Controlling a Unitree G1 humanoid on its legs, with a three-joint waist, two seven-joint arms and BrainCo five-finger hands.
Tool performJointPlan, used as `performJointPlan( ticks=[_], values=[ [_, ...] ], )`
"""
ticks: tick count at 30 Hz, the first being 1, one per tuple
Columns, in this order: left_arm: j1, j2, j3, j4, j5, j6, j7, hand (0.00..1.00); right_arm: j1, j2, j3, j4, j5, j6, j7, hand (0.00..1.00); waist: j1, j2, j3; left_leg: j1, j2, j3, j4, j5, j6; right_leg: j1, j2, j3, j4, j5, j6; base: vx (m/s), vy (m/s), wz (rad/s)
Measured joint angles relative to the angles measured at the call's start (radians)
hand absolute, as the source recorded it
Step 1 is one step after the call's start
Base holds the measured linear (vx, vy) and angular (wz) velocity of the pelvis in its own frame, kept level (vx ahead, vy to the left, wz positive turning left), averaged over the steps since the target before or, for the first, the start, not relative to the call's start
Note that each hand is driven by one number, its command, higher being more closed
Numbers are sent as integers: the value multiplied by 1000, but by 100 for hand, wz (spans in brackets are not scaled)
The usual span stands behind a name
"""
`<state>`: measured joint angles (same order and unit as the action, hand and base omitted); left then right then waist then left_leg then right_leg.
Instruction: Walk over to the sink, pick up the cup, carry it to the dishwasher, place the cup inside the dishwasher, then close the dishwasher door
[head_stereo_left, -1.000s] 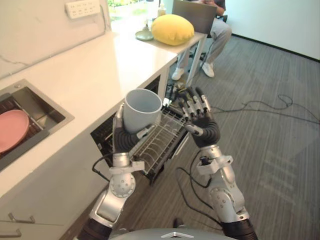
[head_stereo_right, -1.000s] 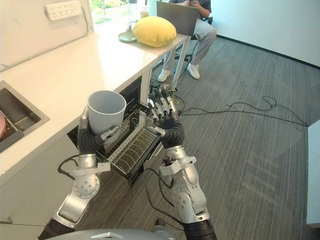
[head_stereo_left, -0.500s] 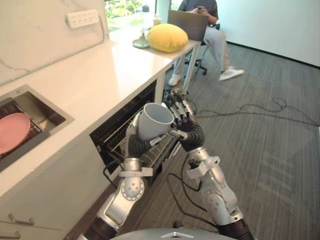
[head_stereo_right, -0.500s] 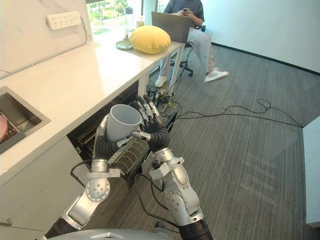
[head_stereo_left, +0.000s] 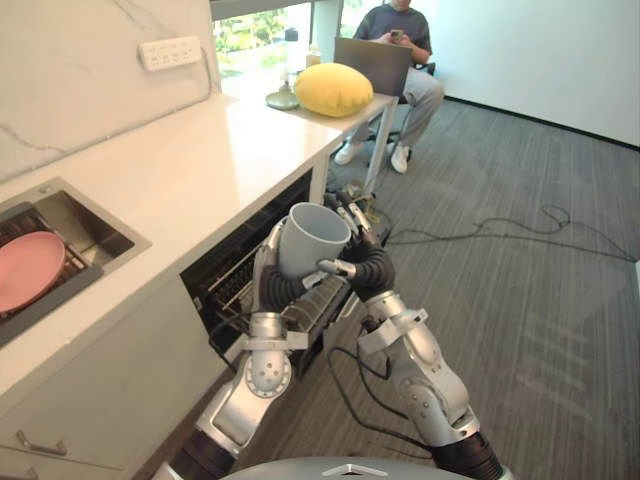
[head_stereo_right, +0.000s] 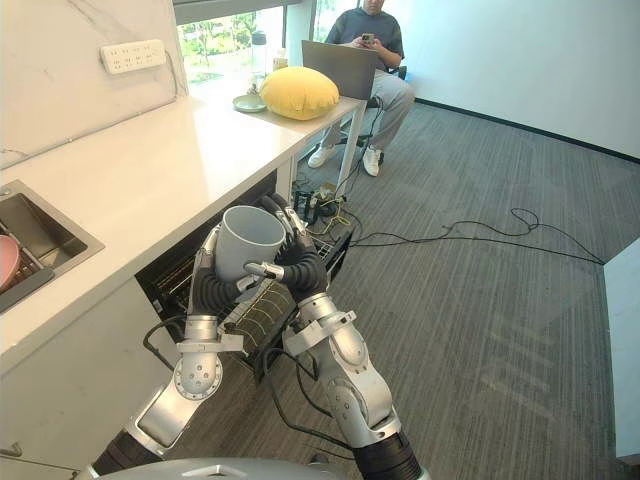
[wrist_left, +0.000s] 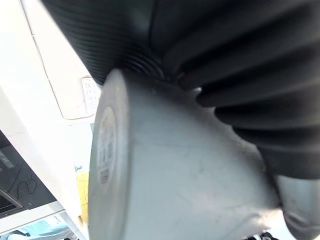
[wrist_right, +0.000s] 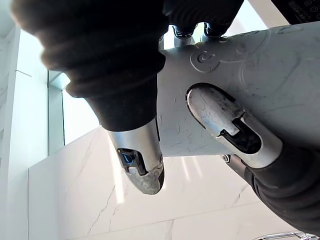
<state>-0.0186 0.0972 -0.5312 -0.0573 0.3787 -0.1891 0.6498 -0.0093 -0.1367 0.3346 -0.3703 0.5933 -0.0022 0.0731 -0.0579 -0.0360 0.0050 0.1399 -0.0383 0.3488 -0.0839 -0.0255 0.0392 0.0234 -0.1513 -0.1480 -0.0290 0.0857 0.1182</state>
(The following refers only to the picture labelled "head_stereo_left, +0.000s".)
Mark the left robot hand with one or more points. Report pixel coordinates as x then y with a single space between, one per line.
274 286

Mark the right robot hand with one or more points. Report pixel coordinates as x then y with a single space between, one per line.
366 260

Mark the grey plastic cup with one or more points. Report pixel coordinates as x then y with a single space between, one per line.
310 240

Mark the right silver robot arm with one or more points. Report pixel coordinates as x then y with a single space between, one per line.
425 385

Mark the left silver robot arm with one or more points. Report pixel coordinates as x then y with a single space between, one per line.
250 385

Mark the dishwasher with open door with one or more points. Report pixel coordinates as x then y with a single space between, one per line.
260 260

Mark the steel sink basin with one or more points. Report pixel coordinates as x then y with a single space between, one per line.
75 225

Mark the white table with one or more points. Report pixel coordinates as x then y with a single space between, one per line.
365 120

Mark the yellow round cushion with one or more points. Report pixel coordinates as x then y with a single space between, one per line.
333 90

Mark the person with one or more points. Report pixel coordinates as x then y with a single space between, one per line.
400 75

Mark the grey laptop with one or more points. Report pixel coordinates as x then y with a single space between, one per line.
372 65

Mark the white kitchen cabinet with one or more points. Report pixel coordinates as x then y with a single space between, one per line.
100 380

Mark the black dish rack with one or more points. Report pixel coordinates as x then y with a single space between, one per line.
75 265

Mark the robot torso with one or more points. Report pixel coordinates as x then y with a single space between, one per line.
360 467

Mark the clear glass bottle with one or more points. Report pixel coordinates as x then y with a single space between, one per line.
292 50

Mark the smartphone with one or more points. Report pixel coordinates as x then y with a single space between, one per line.
397 34

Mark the pink plate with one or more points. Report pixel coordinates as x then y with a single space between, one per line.
27 270

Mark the white power strip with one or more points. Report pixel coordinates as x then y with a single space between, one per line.
169 52

